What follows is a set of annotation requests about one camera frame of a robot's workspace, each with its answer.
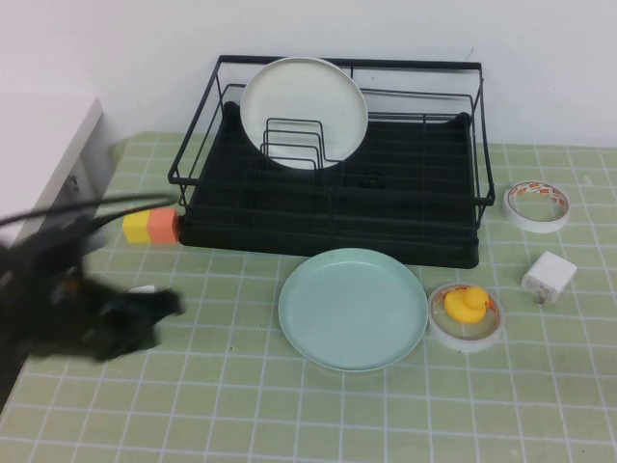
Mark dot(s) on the yellow rubber duck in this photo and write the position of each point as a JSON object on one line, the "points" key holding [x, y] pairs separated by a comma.
{"points": [[463, 308]]}

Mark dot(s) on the orange cube block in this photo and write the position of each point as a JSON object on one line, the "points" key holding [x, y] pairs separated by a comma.
{"points": [[163, 227]]}

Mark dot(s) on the empty white tape roll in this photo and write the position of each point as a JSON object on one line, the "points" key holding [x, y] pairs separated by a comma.
{"points": [[532, 226]]}

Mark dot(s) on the green checkered tablecloth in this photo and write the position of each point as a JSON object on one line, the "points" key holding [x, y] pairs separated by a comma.
{"points": [[241, 400]]}

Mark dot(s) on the light green round plate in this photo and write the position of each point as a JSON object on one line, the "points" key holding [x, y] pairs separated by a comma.
{"points": [[352, 308]]}

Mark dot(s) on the white cube block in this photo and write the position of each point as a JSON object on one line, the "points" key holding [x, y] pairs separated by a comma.
{"points": [[142, 289]]}

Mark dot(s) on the white round plate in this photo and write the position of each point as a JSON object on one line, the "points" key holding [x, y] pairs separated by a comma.
{"points": [[299, 96]]}

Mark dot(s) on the yellow cube block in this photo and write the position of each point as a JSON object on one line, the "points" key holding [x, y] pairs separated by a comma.
{"points": [[136, 230]]}

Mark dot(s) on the white power adapter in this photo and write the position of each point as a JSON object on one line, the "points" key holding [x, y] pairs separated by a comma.
{"points": [[549, 275]]}

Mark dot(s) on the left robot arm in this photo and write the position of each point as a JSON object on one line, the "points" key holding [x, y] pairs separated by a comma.
{"points": [[29, 289]]}

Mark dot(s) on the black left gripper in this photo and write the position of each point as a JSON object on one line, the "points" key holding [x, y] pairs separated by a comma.
{"points": [[111, 318]]}

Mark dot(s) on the white tape roll holding duck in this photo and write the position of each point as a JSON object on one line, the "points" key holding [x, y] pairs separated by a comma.
{"points": [[463, 342]]}

